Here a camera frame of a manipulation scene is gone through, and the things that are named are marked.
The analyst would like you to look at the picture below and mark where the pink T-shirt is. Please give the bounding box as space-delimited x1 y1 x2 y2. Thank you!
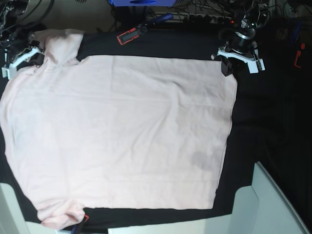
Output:
0 29 237 230

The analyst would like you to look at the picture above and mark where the black table cloth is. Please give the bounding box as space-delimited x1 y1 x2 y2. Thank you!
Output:
0 26 312 231

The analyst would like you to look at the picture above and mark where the blue plastic box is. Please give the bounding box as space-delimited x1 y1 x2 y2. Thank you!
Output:
108 0 176 7

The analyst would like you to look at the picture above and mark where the red black clamp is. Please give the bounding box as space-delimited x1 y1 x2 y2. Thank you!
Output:
117 13 173 45

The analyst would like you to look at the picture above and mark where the black power strip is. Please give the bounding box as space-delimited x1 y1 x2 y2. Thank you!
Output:
167 12 236 26

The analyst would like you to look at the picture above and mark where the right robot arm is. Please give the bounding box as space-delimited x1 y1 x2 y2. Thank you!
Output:
0 0 54 80

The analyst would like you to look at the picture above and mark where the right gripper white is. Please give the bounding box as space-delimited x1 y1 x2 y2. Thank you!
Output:
1 33 44 79

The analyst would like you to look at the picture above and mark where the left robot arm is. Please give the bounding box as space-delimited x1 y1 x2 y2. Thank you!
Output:
211 0 268 77

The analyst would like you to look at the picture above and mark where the red clamp at right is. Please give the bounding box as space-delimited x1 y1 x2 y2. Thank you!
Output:
294 43 306 69

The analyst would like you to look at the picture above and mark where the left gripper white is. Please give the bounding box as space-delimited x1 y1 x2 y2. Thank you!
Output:
211 41 265 77

